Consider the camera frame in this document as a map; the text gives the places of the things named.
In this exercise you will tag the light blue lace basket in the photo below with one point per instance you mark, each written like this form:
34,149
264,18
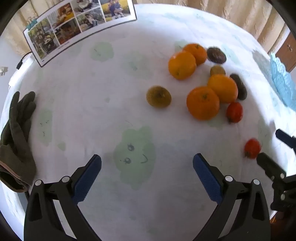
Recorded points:
282,81

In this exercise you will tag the brown wooden cabinet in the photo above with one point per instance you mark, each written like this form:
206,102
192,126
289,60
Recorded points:
288,53

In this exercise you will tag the dark oblong fruit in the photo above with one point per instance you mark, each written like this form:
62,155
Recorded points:
240,87

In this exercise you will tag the yellow-brown round fruit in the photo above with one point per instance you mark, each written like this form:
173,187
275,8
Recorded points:
158,96

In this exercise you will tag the red tomato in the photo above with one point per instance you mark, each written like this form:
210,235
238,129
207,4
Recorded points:
234,112
252,148

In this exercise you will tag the photo collage poster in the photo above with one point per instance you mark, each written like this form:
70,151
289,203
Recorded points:
76,25

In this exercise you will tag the small olive fruit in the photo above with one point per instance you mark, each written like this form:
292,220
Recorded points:
217,70

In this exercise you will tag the white plug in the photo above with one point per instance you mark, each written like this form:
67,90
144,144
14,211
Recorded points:
3,71

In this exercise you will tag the orange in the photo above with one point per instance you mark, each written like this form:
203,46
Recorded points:
182,65
203,103
223,89
197,52

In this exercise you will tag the dark purple round fruit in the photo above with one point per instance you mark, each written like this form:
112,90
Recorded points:
216,55

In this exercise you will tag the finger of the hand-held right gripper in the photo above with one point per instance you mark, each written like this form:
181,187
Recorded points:
270,165
286,138

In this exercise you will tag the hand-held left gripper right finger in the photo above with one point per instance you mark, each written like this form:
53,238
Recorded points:
205,177

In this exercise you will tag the dark green glove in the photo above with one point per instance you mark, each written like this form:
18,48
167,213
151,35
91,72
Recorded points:
17,143

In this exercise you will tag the teal clip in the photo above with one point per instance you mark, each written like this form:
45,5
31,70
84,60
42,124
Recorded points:
32,23

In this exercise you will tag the white printed tablecloth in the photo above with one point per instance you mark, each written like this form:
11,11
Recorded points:
92,104

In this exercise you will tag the beige curtain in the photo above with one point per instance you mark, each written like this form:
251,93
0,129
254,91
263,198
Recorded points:
242,14

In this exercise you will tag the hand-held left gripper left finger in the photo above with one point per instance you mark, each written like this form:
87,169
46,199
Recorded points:
89,177

